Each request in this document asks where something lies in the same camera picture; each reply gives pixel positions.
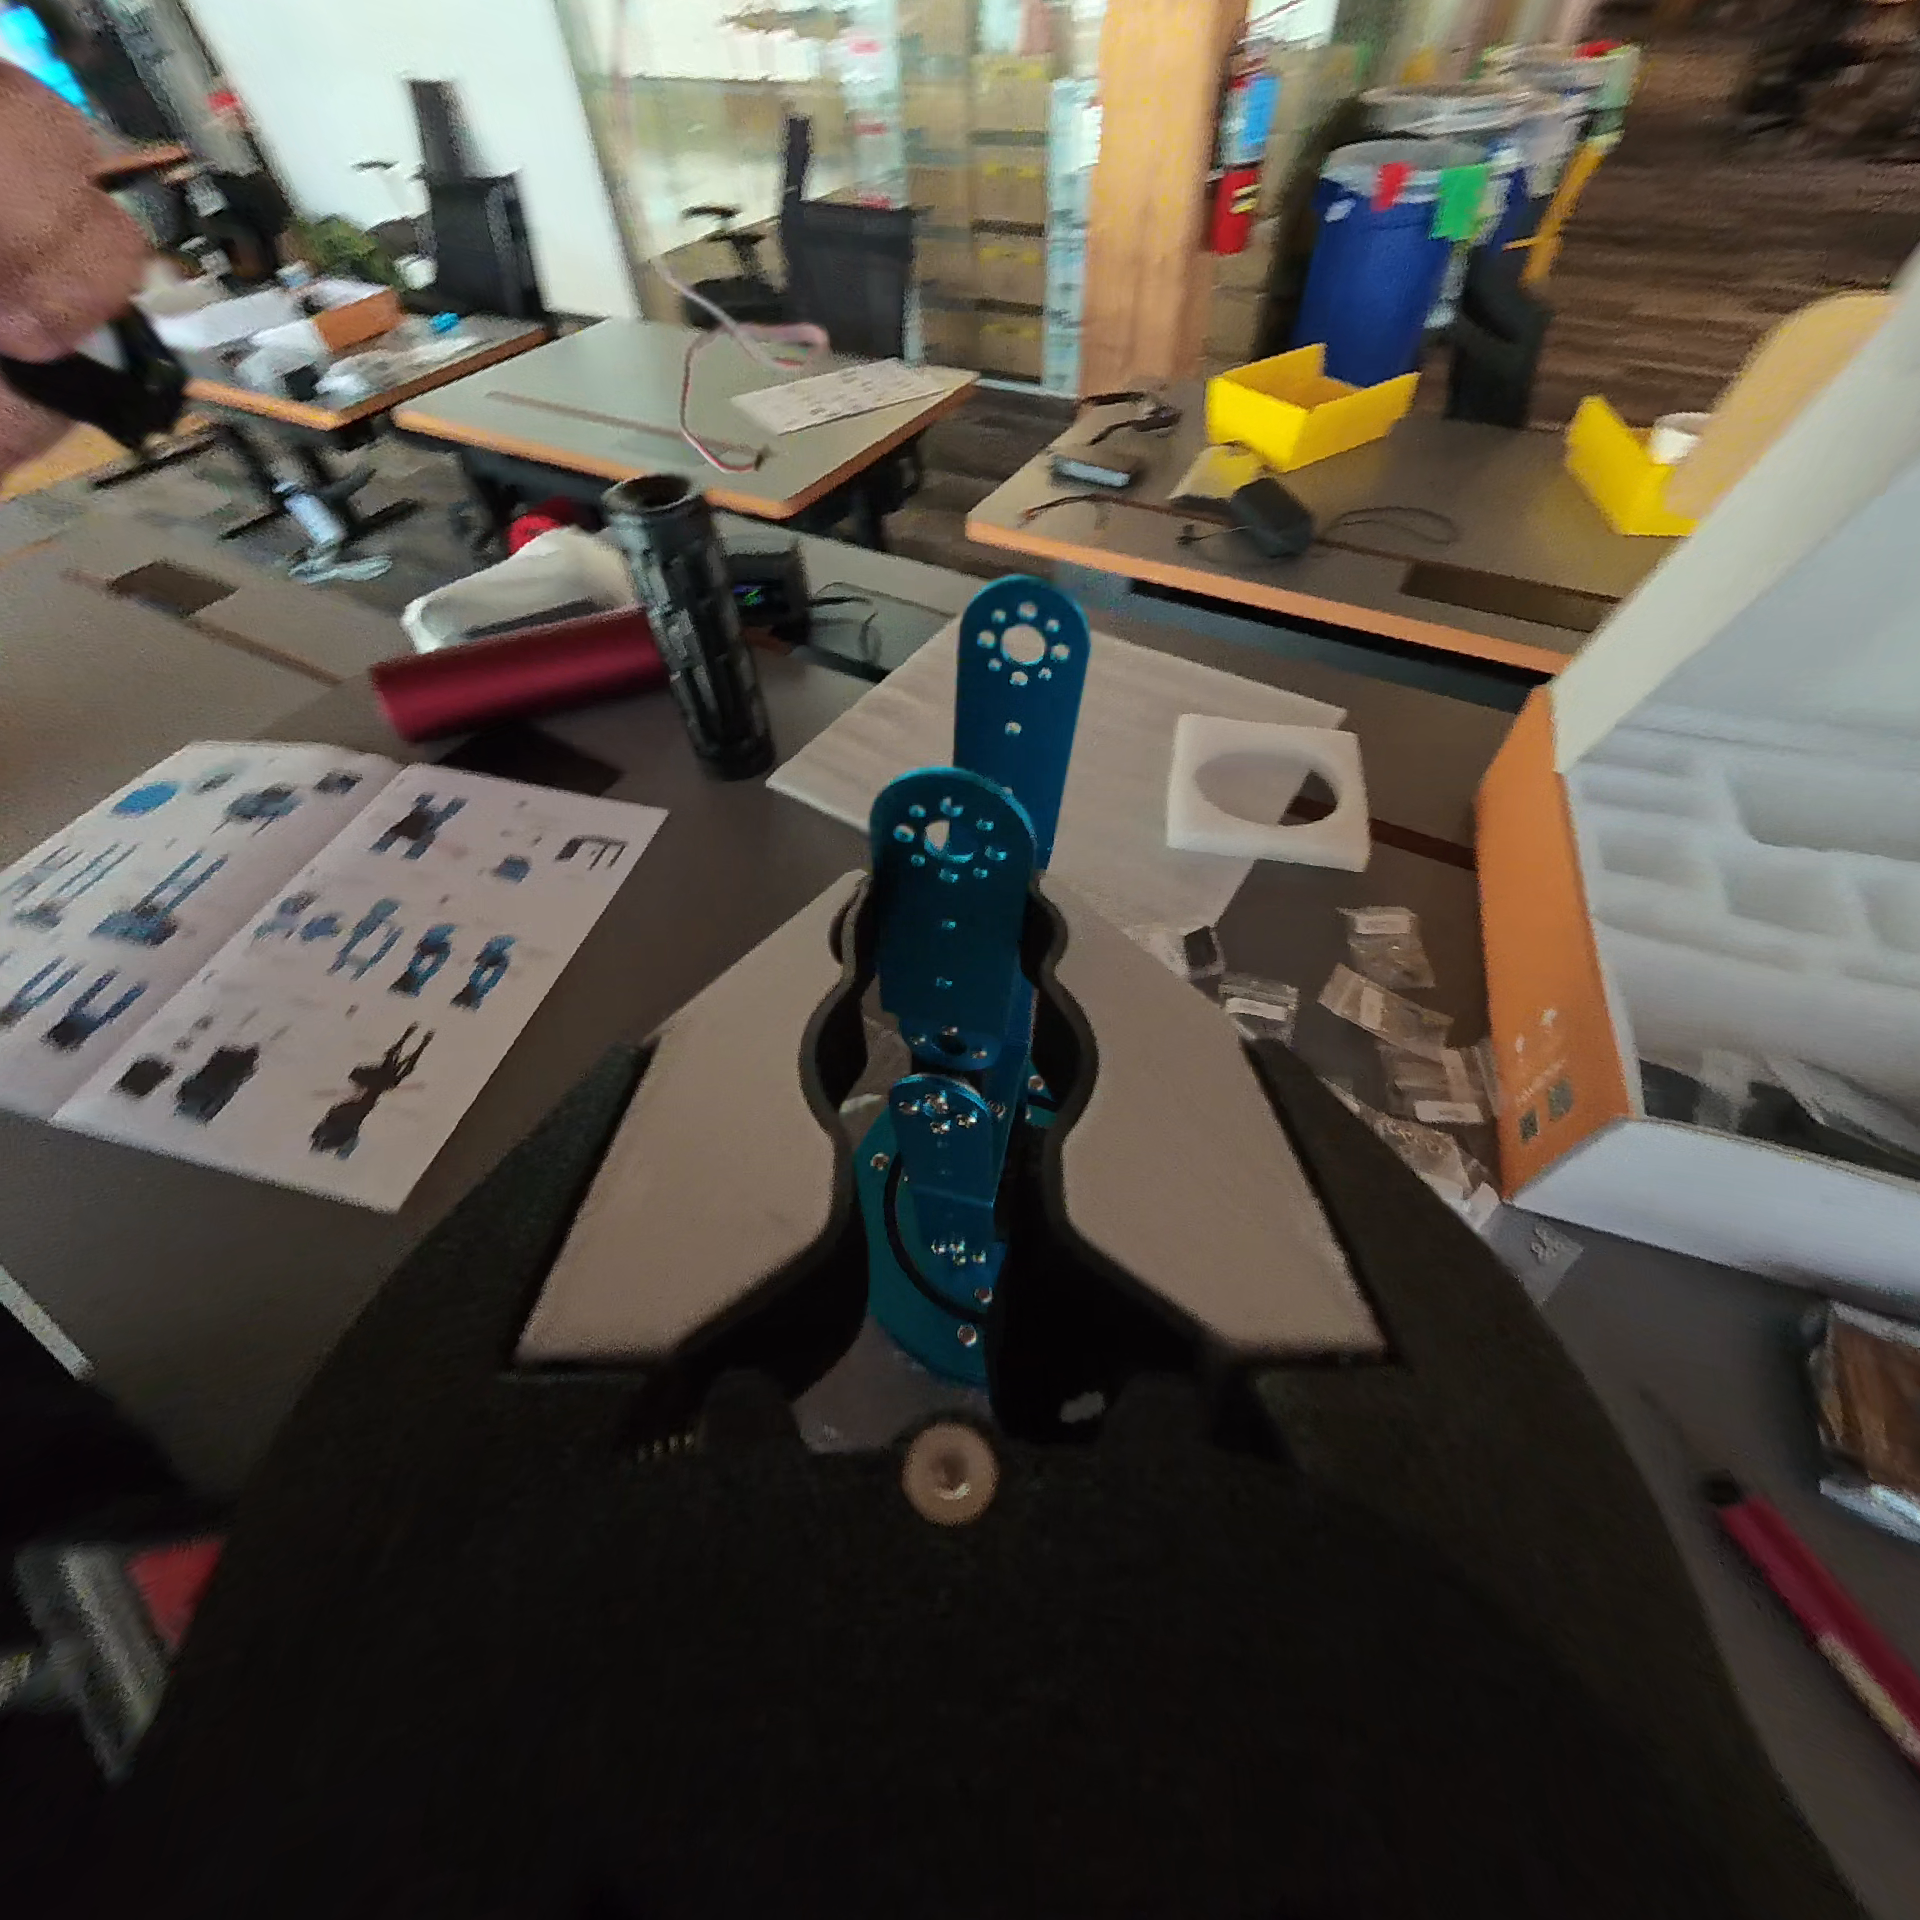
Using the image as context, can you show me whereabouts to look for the dark red tube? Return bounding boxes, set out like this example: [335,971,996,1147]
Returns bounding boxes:
[367,605,665,745]

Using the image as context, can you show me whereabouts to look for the neighbouring grey desk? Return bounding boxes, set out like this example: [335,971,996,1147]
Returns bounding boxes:
[963,372,1704,680]

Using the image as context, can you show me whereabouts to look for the white plastic bag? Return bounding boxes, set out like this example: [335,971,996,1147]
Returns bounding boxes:
[398,522,636,659]

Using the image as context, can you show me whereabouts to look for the red electric screwdriver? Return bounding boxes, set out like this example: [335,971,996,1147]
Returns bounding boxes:
[1698,1466,1920,1771]

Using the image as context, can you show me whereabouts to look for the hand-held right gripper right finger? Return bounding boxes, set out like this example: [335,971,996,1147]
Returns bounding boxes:
[1037,884,1389,1360]

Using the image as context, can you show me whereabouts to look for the red printed card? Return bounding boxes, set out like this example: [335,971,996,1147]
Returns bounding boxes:
[0,1535,229,1790]

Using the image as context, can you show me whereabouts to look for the yellow plastic bin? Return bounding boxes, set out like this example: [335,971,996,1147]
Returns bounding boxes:
[1203,342,1421,470]
[1563,395,1699,540]

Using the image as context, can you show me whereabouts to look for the blue barrel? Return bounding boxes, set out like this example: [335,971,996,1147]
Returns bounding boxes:
[1293,139,1481,397]

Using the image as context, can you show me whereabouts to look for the black computer mouse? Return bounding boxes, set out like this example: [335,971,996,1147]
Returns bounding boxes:
[1225,475,1321,564]

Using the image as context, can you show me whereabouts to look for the black flat device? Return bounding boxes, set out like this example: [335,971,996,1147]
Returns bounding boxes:
[446,725,627,800]

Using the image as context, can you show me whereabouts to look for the orange and white cardboard box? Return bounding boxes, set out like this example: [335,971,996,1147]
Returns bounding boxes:
[1470,240,1920,1326]

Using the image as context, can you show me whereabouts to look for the stacked cardboard boxes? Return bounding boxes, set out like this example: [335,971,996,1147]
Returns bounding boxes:
[896,0,1099,389]

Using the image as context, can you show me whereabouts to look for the wooden pillar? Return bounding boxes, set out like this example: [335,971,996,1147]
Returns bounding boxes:
[1076,0,1249,403]

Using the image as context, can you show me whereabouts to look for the black cylindrical bottle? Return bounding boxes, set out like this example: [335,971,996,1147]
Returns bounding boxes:
[599,470,780,787]

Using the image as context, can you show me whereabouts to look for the white foam sheet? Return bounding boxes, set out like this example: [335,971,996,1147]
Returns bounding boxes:
[763,618,1350,937]

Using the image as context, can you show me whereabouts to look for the person's left hand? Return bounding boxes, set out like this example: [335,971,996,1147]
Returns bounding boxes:
[0,67,147,470]

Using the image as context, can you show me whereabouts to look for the red fire extinguisher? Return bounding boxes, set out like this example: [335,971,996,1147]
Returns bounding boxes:
[1203,56,1266,260]

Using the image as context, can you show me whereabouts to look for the white foam piece with hole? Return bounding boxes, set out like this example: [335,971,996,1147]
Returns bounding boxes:
[1164,712,1373,876]

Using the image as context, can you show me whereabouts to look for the dark grey desk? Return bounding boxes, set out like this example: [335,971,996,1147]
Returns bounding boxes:
[0,492,1920,1920]

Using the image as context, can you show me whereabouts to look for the wooden panel on clear stand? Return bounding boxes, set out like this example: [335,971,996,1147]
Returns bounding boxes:
[1661,288,1896,517]

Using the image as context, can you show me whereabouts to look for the printed assembly manual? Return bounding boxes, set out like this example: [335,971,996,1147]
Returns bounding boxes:
[0,738,672,1218]

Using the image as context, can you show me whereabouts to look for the loose printed sheet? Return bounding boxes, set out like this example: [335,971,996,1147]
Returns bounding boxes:
[726,361,957,441]

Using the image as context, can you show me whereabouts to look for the black charger with display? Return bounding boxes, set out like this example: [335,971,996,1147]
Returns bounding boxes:
[724,544,815,642]

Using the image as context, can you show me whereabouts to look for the cluttered background desk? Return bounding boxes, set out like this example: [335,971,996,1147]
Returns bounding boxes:
[146,282,551,441]

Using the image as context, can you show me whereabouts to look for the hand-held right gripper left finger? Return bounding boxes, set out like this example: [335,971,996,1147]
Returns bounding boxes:
[516,870,875,1369]

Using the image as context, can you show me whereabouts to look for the adjoining grey desk with slots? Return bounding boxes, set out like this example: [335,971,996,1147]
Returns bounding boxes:
[0,492,455,726]

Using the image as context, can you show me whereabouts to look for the black mesh office chair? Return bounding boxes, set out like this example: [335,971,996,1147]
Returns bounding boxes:
[775,109,920,367]

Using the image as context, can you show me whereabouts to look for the group of small parts bags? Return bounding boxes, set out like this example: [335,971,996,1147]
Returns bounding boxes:
[1136,896,1505,1220]

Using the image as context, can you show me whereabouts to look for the grey desk with orange edge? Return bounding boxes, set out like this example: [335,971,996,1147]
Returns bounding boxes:
[389,315,984,522]

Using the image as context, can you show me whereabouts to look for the white foam box insert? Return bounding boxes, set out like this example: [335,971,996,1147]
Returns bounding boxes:
[1555,702,1920,1086]

